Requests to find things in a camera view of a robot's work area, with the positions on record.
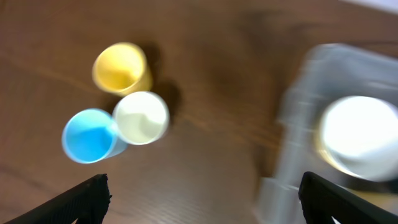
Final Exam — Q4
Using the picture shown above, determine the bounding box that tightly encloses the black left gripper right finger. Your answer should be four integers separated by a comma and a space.
298, 172, 397, 224

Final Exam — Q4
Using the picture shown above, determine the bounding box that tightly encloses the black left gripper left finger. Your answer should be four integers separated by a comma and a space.
6, 174, 111, 224

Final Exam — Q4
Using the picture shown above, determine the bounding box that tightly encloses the light blue cup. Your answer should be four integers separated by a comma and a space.
62, 108, 127, 164

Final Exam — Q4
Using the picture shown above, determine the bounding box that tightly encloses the small white bowl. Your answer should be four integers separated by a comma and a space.
318, 96, 397, 182

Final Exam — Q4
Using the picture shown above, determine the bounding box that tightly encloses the white cup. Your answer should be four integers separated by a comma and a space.
113, 91, 170, 146

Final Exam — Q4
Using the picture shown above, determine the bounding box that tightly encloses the small yellow bowl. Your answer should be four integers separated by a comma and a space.
313, 122, 353, 175

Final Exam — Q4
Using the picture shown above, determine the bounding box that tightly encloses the clear plastic storage box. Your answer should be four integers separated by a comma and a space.
255, 44, 397, 224

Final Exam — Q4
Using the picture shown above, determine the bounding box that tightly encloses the yellow cup far left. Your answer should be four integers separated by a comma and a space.
92, 42, 153, 97

